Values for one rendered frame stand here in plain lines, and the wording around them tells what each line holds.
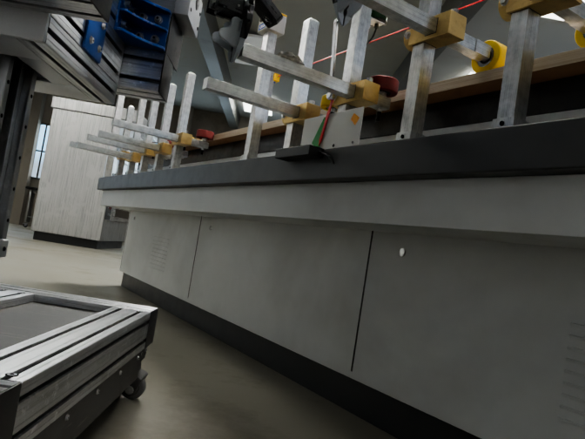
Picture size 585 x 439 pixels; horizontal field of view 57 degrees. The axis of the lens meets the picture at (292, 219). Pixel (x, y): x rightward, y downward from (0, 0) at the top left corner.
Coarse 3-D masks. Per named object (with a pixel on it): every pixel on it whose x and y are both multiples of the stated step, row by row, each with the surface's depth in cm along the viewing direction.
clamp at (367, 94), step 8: (360, 80) 132; (368, 80) 131; (360, 88) 131; (368, 88) 131; (376, 88) 132; (360, 96) 131; (368, 96) 131; (376, 96) 132; (336, 104) 139; (344, 104) 137; (352, 104) 136; (360, 104) 135; (368, 104) 133; (376, 104) 132
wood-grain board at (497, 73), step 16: (544, 64) 108; (560, 64) 105; (576, 64) 104; (448, 80) 130; (464, 80) 125; (480, 80) 122; (496, 80) 118; (544, 80) 114; (400, 96) 143; (432, 96) 136; (448, 96) 134; (464, 96) 132; (320, 112) 175; (368, 112) 160; (272, 128) 202
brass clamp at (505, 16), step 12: (504, 0) 98; (516, 0) 96; (528, 0) 94; (540, 0) 92; (552, 0) 91; (564, 0) 90; (576, 0) 90; (504, 12) 99; (540, 12) 96; (552, 12) 95
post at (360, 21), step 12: (360, 12) 138; (360, 24) 138; (360, 36) 138; (348, 48) 140; (360, 48) 138; (348, 60) 139; (360, 60) 138; (348, 72) 138; (360, 72) 139; (348, 108) 137
